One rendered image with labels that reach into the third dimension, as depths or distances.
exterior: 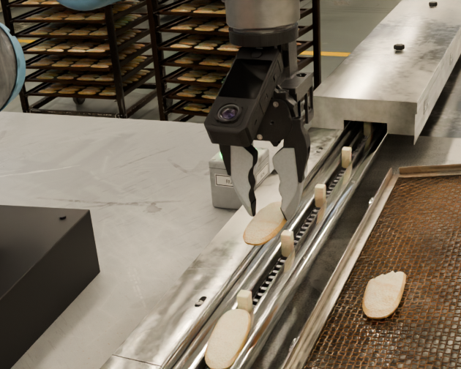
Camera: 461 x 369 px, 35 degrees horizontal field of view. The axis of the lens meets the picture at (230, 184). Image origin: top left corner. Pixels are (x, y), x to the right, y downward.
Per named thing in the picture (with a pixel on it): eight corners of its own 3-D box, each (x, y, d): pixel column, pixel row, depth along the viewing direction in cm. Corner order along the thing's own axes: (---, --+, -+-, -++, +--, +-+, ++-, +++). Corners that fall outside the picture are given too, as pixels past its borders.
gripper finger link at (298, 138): (317, 176, 78) (302, 98, 75) (313, 182, 77) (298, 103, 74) (276, 179, 80) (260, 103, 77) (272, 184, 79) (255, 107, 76)
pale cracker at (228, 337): (222, 310, 80) (222, 302, 79) (256, 312, 79) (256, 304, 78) (197, 369, 71) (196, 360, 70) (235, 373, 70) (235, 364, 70)
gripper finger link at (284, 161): (324, 200, 84) (309, 125, 81) (309, 224, 79) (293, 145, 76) (299, 201, 85) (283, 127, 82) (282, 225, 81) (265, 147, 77)
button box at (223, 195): (231, 205, 117) (227, 140, 112) (278, 211, 114) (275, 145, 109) (210, 229, 110) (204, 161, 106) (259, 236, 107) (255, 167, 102)
